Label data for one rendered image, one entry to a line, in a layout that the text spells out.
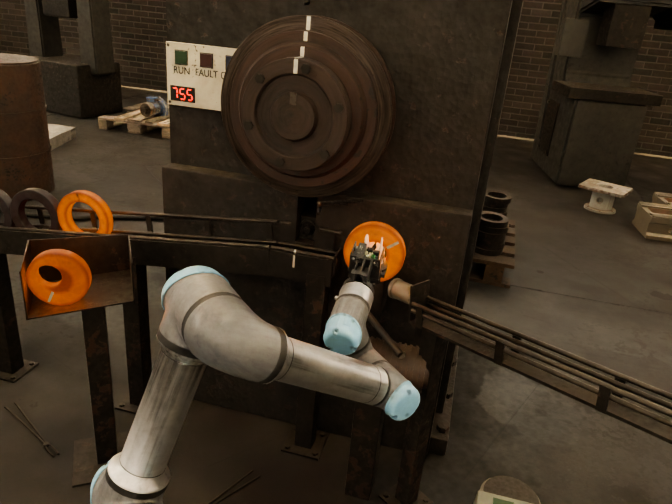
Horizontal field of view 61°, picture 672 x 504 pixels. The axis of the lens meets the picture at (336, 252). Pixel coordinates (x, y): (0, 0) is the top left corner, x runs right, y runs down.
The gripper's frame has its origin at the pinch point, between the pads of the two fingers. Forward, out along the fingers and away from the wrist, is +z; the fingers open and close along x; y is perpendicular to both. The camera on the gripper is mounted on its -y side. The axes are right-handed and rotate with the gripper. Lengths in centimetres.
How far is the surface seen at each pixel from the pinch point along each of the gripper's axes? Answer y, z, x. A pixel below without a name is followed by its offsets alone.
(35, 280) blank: -13, -24, 83
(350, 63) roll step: 34.6, 25.5, 14.6
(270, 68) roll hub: 34, 18, 33
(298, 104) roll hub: 26.6, 15.5, 24.9
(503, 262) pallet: -115, 149, -50
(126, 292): -22, -14, 65
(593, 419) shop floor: -98, 42, -85
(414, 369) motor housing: -32.5, -8.6, -15.2
